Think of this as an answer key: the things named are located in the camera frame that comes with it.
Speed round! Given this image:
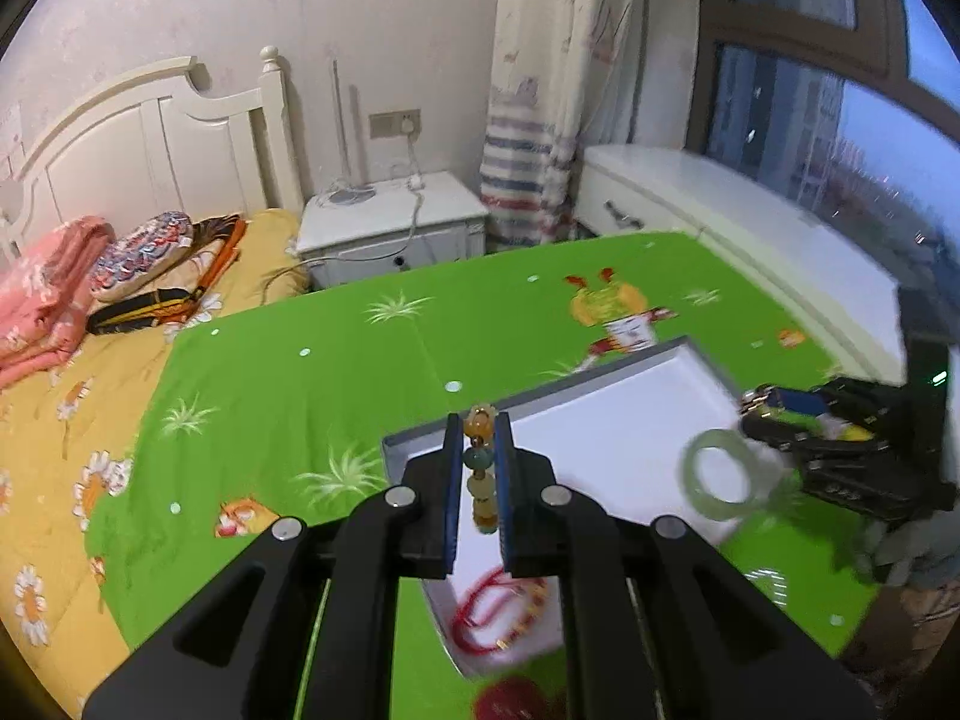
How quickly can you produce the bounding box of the patterned pillow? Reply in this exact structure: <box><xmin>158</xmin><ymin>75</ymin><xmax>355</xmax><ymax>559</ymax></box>
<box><xmin>90</xmin><ymin>211</ymin><xmax>196</xmax><ymax>305</ymax></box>

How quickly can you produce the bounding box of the dark orange folded cloth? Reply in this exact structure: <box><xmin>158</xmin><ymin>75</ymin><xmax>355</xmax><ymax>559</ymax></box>
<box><xmin>86</xmin><ymin>214</ymin><xmax>248</xmax><ymax>337</ymax></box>

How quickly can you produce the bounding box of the white bed headboard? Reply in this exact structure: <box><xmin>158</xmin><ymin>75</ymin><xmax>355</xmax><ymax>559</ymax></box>
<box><xmin>0</xmin><ymin>45</ymin><xmax>305</xmax><ymax>263</ymax></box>

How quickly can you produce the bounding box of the amber green bead bracelet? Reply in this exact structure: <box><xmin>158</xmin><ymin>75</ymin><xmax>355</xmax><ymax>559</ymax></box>
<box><xmin>466</xmin><ymin>405</ymin><xmax>500</xmax><ymax>537</ymax></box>

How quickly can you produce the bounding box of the white pole lamp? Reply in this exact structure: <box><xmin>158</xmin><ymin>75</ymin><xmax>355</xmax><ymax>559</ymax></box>
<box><xmin>311</xmin><ymin>60</ymin><xmax>376</xmax><ymax>207</ymax></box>

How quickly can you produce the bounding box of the dark red bead necklace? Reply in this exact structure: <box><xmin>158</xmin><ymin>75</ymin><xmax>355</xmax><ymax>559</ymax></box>
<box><xmin>476</xmin><ymin>679</ymin><xmax>552</xmax><ymax>720</ymax></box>

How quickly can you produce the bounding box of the wall socket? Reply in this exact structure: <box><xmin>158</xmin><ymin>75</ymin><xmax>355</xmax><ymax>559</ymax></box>
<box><xmin>367</xmin><ymin>111</ymin><xmax>422</xmax><ymax>140</ymax></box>

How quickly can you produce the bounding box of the pink folded blanket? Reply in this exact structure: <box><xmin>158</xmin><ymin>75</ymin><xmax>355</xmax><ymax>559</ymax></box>
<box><xmin>0</xmin><ymin>216</ymin><xmax>117</xmax><ymax>391</ymax></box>

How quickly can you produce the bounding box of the red string bracelet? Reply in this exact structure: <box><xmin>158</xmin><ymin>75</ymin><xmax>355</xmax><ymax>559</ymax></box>
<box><xmin>450</xmin><ymin>566</ymin><xmax>560</xmax><ymax>661</ymax></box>

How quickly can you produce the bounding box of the green printed tablecloth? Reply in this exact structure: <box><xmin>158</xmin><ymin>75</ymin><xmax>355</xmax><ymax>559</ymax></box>
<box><xmin>79</xmin><ymin>229</ymin><xmax>901</xmax><ymax>720</ymax></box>

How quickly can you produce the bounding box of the grey jewelry box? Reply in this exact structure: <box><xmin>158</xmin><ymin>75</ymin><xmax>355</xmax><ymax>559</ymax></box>
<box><xmin>381</xmin><ymin>336</ymin><xmax>785</xmax><ymax>683</ymax></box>

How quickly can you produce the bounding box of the white nightstand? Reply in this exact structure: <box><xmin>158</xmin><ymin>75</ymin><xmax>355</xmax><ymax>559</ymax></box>
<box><xmin>294</xmin><ymin>171</ymin><xmax>490</xmax><ymax>290</ymax></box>

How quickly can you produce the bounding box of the green jade bangle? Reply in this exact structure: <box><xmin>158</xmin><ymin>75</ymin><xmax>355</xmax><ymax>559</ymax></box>
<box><xmin>681</xmin><ymin>427</ymin><xmax>788</xmax><ymax>522</ymax></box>

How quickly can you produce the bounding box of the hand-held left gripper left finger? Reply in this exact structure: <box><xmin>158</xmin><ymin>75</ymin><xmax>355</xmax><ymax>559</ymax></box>
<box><xmin>82</xmin><ymin>412</ymin><xmax>464</xmax><ymax>720</ymax></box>

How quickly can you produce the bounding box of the dark framed window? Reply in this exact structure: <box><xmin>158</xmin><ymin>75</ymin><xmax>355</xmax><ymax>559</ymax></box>
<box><xmin>686</xmin><ymin>0</ymin><xmax>960</xmax><ymax>301</ymax></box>

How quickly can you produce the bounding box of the white window bench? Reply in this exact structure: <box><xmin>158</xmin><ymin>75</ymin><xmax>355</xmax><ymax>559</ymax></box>
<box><xmin>577</xmin><ymin>142</ymin><xmax>908</xmax><ymax>376</ymax></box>

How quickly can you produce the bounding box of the yellow flowered bedsheet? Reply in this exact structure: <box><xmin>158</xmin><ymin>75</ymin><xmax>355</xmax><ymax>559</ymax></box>
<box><xmin>0</xmin><ymin>208</ymin><xmax>308</xmax><ymax>691</ymax></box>

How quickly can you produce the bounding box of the cardboard box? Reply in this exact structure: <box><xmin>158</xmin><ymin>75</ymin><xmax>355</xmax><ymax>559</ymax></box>
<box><xmin>840</xmin><ymin>577</ymin><xmax>960</xmax><ymax>691</ymax></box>

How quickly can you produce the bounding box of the white charger cable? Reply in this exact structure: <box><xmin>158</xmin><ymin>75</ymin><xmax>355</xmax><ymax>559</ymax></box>
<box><xmin>259</xmin><ymin>131</ymin><xmax>428</xmax><ymax>293</ymax></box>

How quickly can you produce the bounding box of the person's right hand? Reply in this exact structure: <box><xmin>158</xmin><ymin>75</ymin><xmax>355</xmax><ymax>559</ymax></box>
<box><xmin>855</xmin><ymin>510</ymin><xmax>960</xmax><ymax>586</ymax></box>

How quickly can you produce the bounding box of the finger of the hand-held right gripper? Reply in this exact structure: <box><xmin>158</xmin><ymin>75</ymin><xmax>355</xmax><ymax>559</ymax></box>
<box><xmin>741</xmin><ymin>416</ymin><xmax>893</xmax><ymax>466</ymax></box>
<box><xmin>739</xmin><ymin>384</ymin><xmax>848</xmax><ymax>421</ymax></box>

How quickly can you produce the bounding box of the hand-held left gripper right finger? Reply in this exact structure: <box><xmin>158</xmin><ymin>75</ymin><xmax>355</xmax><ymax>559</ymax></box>
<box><xmin>495</xmin><ymin>414</ymin><xmax>878</xmax><ymax>720</ymax></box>

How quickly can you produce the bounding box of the printed striped curtain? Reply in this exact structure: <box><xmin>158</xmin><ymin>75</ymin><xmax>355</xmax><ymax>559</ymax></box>
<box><xmin>480</xmin><ymin>0</ymin><xmax>653</xmax><ymax>248</ymax></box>

